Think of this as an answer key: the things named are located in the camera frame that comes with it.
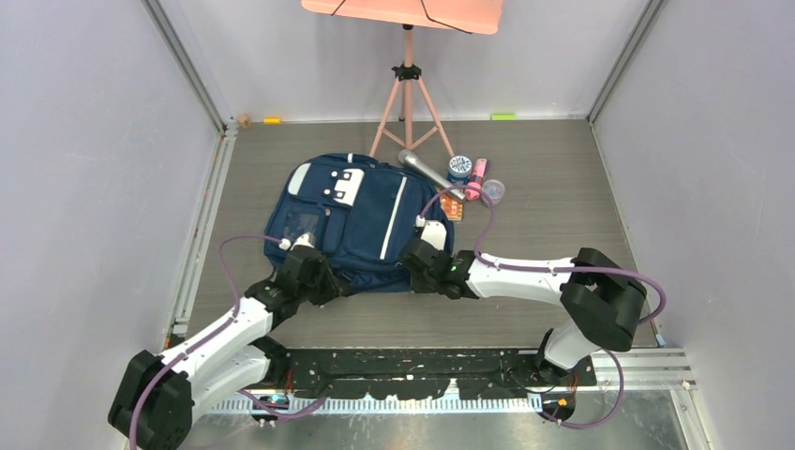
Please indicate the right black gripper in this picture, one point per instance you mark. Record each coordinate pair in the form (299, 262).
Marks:
(418, 286)

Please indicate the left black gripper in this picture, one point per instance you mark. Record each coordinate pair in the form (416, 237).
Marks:
(332, 288)

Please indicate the navy blue student backpack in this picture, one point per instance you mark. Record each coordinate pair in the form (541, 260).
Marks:
(361, 213)

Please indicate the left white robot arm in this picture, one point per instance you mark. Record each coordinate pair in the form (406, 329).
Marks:
(162, 395)

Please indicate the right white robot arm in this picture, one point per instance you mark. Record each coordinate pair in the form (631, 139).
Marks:
(603, 302)

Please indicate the orange calculator toy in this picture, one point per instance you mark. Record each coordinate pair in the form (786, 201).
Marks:
(452, 207)

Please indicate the clear small round container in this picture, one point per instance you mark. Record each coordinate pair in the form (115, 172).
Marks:
(494, 191)

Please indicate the blue patterned round tin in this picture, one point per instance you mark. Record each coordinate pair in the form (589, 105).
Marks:
(459, 170)

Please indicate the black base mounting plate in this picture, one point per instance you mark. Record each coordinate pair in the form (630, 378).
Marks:
(407, 374)

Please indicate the pink highlighter marker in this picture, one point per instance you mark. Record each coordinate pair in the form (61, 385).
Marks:
(477, 179)

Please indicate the silver microphone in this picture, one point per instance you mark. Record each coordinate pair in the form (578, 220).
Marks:
(410, 160)

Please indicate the pink music stand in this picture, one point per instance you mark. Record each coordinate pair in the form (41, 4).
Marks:
(474, 17)

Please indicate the small cork piece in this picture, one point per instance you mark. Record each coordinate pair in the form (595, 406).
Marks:
(243, 120)

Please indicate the green tape piece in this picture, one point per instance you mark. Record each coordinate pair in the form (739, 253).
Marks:
(503, 117)

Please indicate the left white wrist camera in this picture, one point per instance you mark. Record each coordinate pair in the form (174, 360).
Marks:
(306, 239)

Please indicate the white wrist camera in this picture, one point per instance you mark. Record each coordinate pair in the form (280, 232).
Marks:
(306, 239)
(432, 232)

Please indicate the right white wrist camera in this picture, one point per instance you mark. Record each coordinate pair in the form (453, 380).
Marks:
(432, 232)

